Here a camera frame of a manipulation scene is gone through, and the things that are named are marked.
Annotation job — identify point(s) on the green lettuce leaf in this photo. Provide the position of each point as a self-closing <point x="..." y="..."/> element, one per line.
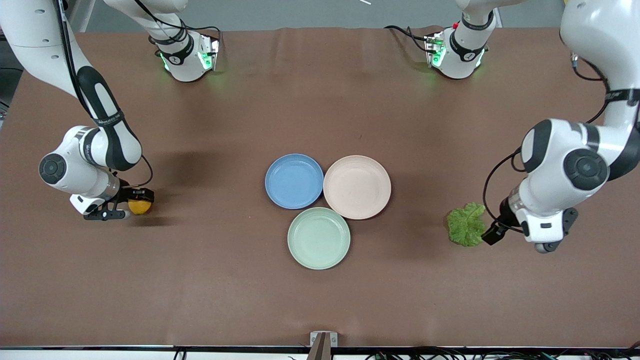
<point x="466" y="225"/>

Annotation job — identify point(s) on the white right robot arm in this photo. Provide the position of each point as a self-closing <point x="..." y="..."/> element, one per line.
<point x="107" y="145"/>

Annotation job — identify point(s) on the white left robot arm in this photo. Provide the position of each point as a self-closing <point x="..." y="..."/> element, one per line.
<point x="565" y="165"/>

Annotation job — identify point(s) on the brown table cover sheet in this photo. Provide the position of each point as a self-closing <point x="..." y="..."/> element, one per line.
<point x="200" y="280"/>

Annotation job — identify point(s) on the pale pink round plate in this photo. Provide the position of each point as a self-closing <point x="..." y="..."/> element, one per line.
<point x="357" y="187"/>

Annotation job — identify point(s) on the blue round plate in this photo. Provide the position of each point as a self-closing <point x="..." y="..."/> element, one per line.
<point x="294" y="181"/>

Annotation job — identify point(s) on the pale green round plate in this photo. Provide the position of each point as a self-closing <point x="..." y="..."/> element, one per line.
<point x="319" y="238"/>

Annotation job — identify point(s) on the grey metal table edge bracket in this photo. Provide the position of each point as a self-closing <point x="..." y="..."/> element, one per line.
<point x="316" y="339"/>

